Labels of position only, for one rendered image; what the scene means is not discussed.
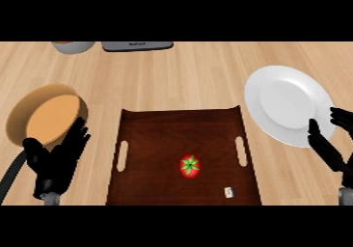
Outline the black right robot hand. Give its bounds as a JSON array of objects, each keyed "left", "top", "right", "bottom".
[{"left": 306, "top": 106, "right": 353, "bottom": 191}]

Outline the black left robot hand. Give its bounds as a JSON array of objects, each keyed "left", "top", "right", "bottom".
[{"left": 21, "top": 116, "right": 93, "bottom": 201}]

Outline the white round plate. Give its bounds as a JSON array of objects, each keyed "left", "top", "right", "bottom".
[{"left": 244, "top": 65, "right": 337, "bottom": 149}]

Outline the dark brown wooden tray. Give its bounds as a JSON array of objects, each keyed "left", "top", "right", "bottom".
[{"left": 105, "top": 104, "right": 263, "bottom": 206}]

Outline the red tomato with green stem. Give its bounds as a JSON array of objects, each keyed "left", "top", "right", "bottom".
[{"left": 177, "top": 154, "right": 203, "bottom": 179}]

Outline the tan frying pan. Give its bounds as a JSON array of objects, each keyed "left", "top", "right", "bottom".
[{"left": 0, "top": 83, "right": 90, "bottom": 206}]

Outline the grey flat appliance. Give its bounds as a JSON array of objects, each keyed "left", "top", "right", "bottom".
[{"left": 99, "top": 41, "right": 176, "bottom": 53}]

